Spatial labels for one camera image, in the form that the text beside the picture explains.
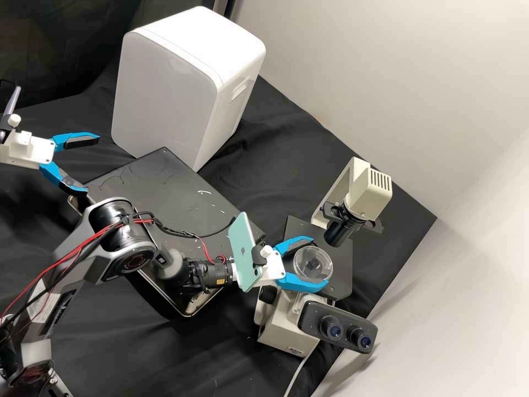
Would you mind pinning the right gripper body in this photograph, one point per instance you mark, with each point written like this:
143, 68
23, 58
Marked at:
273, 269

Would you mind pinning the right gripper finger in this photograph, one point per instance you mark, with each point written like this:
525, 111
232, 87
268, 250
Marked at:
295, 242
303, 286

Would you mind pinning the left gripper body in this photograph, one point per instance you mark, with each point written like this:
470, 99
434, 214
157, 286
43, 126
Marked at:
27, 151

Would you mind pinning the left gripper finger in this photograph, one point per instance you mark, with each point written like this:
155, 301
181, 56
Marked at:
58, 175
76, 139

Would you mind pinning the petri dish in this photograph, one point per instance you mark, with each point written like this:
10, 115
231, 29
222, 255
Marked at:
317, 269

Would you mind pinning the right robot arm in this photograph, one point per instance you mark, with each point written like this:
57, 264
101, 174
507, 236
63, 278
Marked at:
134, 246

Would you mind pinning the cream microscope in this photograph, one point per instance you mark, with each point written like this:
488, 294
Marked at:
285, 320

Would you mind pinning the white box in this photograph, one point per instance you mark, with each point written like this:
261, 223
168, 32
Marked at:
182, 87

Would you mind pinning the black tray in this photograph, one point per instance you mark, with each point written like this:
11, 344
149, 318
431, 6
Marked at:
182, 194

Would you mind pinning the right wrist camera phone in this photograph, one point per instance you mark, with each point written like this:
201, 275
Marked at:
244, 248

